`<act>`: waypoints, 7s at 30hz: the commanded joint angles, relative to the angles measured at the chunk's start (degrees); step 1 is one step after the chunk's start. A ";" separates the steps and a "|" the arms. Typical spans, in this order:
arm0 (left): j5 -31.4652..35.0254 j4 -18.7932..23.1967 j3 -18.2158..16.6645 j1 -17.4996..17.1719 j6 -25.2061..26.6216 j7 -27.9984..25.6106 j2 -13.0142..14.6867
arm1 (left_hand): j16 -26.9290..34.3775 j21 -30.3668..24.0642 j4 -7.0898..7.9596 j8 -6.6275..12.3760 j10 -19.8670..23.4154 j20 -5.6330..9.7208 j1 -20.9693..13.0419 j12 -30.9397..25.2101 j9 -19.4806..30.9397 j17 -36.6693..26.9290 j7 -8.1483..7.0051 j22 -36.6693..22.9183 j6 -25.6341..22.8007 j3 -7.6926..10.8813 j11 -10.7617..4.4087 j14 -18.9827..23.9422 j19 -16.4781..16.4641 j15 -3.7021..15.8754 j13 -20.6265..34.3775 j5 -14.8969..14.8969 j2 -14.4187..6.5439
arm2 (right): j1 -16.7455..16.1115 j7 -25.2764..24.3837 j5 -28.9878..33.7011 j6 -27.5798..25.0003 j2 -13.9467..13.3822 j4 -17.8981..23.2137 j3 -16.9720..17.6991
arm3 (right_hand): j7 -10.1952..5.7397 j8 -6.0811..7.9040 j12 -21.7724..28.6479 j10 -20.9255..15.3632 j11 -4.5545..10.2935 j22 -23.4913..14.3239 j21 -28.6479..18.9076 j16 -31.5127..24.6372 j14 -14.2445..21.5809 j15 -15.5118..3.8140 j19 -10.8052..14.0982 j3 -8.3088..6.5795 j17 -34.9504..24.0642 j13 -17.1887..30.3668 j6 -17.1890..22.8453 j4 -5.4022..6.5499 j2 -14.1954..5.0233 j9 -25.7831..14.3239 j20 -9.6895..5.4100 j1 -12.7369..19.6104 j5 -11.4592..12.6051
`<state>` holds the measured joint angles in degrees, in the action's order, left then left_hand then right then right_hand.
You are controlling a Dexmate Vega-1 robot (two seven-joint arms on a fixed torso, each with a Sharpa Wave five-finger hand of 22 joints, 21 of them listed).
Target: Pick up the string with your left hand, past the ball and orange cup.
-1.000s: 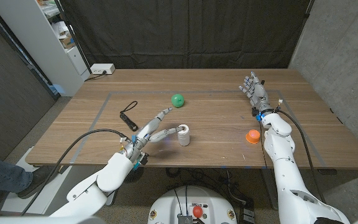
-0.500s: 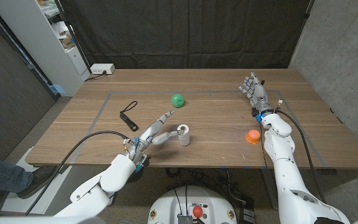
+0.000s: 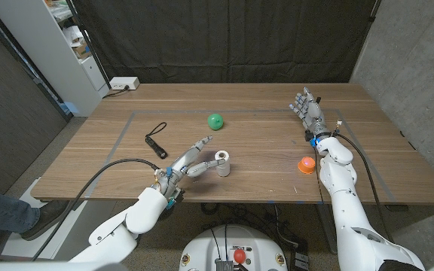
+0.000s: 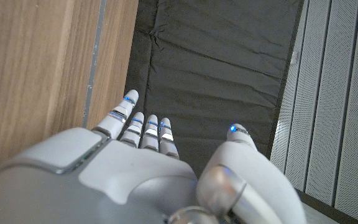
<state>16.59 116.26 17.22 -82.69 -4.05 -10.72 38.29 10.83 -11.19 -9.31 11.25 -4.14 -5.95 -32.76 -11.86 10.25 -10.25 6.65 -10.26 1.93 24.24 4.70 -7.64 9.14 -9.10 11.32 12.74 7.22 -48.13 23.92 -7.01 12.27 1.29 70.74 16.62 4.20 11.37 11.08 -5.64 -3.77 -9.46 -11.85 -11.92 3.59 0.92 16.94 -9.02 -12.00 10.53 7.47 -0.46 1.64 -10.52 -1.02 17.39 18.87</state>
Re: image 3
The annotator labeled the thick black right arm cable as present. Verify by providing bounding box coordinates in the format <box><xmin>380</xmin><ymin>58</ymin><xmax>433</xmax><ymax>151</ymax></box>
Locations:
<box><xmin>335</xmin><ymin>132</ymin><xmax>395</xmax><ymax>244</ymax></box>

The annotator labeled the black backdrop stand pole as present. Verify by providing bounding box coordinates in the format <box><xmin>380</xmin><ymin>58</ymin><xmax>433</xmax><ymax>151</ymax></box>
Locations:
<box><xmin>64</xmin><ymin>0</ymin><xmax>112</xmax><ymax>90</ymax></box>

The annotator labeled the cardboard box on shelf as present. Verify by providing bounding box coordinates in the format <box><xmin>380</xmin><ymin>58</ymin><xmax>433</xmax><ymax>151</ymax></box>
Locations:
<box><xmin>72</xmin><ymin>41</ymin><xmax>92</xmax><ymax>59</ymax></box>

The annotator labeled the grey table leg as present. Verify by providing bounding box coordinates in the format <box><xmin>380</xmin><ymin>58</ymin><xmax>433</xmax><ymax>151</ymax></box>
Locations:
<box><xmin>314</xmin><ymin>202</ymin><xmax>339</xmax><ymax>255</ymax></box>

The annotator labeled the black backdrop curtain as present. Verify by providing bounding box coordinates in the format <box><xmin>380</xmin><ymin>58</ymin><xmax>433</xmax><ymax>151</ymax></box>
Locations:
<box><xmin>72</xmin><ymin>0</ymin><xmax>378</xmax><ymax>84</ymax></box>

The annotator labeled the black flashlight with strap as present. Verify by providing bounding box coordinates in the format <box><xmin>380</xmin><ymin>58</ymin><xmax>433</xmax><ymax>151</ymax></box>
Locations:
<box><xmin>145</xmin><ymin>121</ymin><xmax>169</xmax><ymax>160</ymax></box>

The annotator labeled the black floor power strip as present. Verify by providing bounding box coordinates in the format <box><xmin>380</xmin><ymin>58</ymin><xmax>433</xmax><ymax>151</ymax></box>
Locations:
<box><xmin>290</xmin><ymin>248</ymin><xmax>310</xmax><ymax>271</ymax></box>

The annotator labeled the white string spool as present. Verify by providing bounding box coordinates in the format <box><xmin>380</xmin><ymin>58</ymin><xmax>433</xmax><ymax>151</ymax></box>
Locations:
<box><xmin>214</xmin><ymin>150</ymin><xmax>231</xmax><ymax>178</ymax></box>

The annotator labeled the orange cup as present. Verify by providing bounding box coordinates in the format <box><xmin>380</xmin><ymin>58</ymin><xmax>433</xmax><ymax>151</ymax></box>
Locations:
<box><xmin>298</xmin><ymin>156</ymin><xmax>316</xmax><ymax>175</ymax></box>

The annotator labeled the white power strip box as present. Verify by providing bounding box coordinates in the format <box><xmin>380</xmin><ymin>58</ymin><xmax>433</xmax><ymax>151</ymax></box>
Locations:
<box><xmin>109</xmin><ymin>76</ymin><xmax>141</xmax><ymax>91</ymax></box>

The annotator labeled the white robot torso shell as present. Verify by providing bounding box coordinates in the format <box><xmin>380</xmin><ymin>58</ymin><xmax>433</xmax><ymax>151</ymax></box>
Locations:
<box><xmin>0</xmin><ymin>260</ymin><xmax>130</xmax><ymax>271</ymax></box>

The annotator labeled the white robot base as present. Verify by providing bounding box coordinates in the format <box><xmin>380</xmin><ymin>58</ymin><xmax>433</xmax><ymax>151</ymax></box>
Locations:
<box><xmin>179</xmin><ymin>224</ymin><xmax>289</xmax><ymax>271</ymax></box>

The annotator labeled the person's dark shoe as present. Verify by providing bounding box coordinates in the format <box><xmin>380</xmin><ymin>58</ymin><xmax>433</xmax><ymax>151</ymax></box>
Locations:
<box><xmin>20</xmin><ymin>199</ymin><xmax>73</xmax><ymax>242</ymax></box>

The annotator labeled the white shelf cabinet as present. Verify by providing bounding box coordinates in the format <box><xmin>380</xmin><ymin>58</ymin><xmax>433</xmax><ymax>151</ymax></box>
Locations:
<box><xmin>0</xmin><ymin>0</ymin><xmax>111</xmax><ymax>117</ymax></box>

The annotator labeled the green ball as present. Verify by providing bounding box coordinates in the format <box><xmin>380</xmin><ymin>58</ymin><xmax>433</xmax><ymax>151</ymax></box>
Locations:
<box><xmin>206</xmin><ymin>113</ymin><xmax>225</xmax><ymax>132</ymax></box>

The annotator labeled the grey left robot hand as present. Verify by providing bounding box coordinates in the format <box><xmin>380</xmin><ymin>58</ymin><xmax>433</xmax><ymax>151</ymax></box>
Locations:
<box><xmin>152</xmin><ymin>135</ymin><xmax>228</xmax><ymax>200</ymax></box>

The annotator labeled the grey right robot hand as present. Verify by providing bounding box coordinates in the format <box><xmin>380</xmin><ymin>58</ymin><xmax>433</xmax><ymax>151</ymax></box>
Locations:
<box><xmin>289</xmin><ymin>87</ymin><xmax>332</xmax><ymax>141</ymax></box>

